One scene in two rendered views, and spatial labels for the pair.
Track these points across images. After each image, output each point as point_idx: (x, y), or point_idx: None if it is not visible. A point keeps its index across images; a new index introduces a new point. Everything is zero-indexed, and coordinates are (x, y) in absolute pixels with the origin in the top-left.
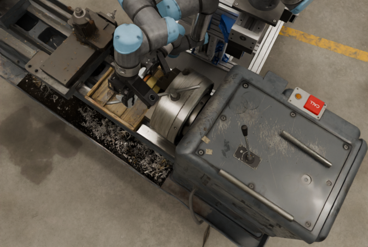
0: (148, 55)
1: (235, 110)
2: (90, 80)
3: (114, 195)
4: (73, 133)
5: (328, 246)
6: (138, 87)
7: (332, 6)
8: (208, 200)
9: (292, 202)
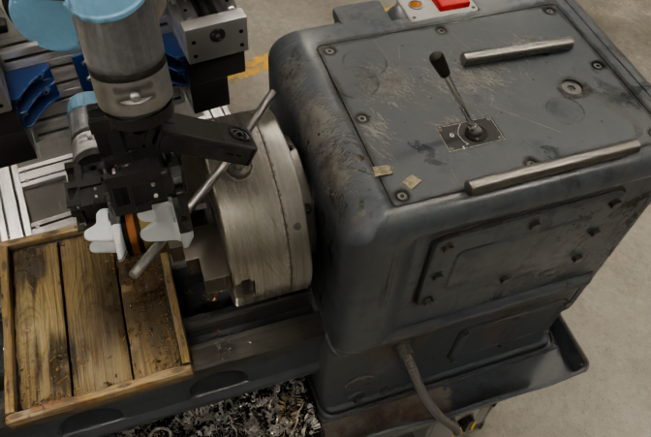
0: (85, 181)
1: (364, 93)
2: None
3: None
4: None
5: (599, 290)
6: (196, 130)
7: (239, 5)
8: (426, 375)
9: (602, 128)
